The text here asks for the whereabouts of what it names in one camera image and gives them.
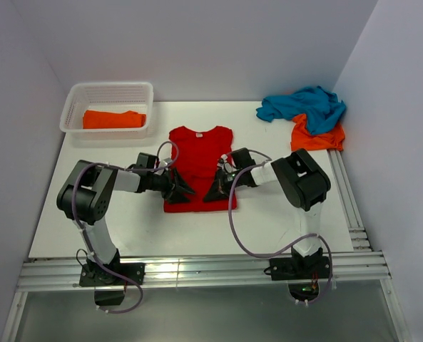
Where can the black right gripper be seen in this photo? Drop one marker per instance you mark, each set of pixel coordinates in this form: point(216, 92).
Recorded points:
point(220, 189)

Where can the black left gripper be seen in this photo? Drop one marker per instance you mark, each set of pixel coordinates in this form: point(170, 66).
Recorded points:
point(176, 185)

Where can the red t shirt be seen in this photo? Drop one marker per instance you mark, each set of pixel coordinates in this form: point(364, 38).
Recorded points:
point(196, 162)

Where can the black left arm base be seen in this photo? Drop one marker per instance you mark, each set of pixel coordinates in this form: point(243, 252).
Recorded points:
point(110, 290)

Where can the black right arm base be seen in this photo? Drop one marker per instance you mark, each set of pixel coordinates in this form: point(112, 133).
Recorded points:
point(306, 269)

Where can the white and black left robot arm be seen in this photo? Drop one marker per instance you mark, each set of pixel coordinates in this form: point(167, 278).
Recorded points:
point(86, 194)

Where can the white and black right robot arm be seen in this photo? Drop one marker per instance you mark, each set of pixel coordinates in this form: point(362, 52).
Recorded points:
point(303, 182)

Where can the white plastic basket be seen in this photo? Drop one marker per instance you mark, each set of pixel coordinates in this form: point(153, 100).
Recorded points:
point(114, 97)

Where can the rolled orange t shirt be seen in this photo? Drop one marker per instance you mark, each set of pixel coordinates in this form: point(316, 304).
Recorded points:
point(93, 119)

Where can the blue t shirt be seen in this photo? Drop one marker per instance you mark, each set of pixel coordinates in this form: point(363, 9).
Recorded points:
point(323, 109)

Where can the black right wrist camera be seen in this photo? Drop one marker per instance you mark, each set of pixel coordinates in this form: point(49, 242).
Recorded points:
point(235, 160)

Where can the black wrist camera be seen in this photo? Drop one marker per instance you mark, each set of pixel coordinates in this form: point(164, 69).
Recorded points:
point(151, 163)
point(235, 160)

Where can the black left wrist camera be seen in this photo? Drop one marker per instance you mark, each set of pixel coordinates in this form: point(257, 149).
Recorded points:
point(151, 163)

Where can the aluminium rail frame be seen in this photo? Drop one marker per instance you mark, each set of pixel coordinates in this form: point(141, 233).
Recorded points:
point(217, 298)

